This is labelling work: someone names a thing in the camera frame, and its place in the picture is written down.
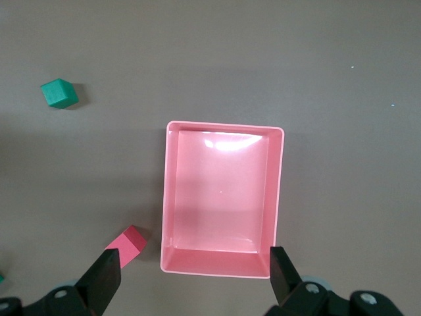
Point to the brown paper table cover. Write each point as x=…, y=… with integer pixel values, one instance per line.
x=329, y=164

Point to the pink plastic bin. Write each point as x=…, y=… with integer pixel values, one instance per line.
x=220, y=197

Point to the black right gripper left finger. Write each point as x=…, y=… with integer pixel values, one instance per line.
x=95, y=286

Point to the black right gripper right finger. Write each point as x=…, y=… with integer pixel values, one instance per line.
x=291, y=293

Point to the red cube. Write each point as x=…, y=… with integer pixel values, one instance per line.
x=128, y=243

